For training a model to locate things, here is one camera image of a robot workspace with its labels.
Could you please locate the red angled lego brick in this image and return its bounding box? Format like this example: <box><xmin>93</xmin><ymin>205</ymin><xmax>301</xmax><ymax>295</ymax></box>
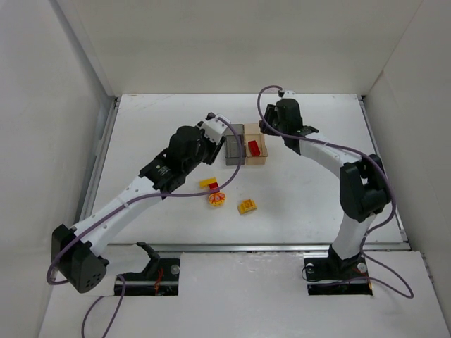
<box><xmin>247</xmin><ymin>140</ymin><xmax>261</xmax><ymax>157</ymax></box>

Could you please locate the yellow butterfly lego brick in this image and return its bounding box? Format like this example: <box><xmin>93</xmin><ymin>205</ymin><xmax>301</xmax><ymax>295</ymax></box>
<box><xmin>208</xmin><ymin>192</ymin><xmax>226</xmax><ymax>207</ymax></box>

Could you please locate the yellow striped lego brick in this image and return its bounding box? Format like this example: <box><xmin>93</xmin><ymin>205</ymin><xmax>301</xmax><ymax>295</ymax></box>
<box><xmin>237</xmin><ymin>199</ymin><xmax>257</xmax><ymax>215</ymax></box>

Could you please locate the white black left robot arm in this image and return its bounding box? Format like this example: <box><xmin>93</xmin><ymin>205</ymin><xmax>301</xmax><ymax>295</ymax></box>
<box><xmin>50</xmin><ymin>115</ymin><xmax>228</xmax><ymax>294</ymax></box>

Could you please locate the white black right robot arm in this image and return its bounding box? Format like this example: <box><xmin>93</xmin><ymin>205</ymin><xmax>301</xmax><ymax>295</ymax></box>
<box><xmin>259</xmin><ymin>98</ymin><xmax>391</xmax><ymax>282</ymax></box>

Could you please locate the orange transparent container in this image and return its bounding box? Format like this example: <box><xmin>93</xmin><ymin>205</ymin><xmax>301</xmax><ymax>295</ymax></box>
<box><xmin>244</xmin><ymin>123</ymin><xmax>268</xmax><ymax>165</ymax></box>

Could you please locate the grey transparent container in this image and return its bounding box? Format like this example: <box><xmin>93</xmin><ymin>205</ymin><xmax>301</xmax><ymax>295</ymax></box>
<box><xmin>224</xmin><ymin>124</ymin><xmax>246</xmax><ymax>166</ymax></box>

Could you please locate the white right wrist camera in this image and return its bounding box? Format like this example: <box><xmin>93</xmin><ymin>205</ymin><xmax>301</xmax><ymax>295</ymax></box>
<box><xmin>278</xmin><ymin>89</ymin><xmax>296</xmax><ymax>100</ymax></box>

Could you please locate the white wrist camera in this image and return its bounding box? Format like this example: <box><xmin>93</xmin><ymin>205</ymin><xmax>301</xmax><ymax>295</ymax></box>
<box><xmin>278</xmin><ymin>89</ymin><xmax>296</xmax><ymax>100</ymax></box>
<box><xmin>197</xmin><ymin>112</ymin><xmax>230</xmax><ymax>145</ymax></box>

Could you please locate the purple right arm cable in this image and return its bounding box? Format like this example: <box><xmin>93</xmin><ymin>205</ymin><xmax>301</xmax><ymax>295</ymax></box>
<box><xmin>257</xmin><ymin>84</ymin><xmax>415</xmax><ymax>300</ymax></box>

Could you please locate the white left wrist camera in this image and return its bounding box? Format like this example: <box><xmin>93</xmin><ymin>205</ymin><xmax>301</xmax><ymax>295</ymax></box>
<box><xmin>197</xmin><ymin>112</ymin><xmax>230</xmax><ymax>145</ymax></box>

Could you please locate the aluminium rail left side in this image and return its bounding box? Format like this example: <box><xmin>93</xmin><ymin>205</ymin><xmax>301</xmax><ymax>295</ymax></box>
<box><xmin>73</xmin><ymin>97</ymin><xmax>121</xmax><ymax>224</ymax></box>

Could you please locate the aluminium rail front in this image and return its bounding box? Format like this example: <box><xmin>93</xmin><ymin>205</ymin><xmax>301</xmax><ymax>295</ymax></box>
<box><xmin>105</xmin><ymin>242</ymin><xmax>335</xmax><ymax>254</ymax></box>

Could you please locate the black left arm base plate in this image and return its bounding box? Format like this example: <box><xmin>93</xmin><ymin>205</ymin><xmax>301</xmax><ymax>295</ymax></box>
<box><xmin>123</xmin><ymin>255</ymin><xmax>180</xmax><ymax>296</ymax></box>

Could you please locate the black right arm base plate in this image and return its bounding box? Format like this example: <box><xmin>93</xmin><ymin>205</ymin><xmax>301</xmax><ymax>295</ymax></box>
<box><xmin>302</xmin><ymin>257</ymin><xmax>373</xmax><ymax>296</ymax></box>

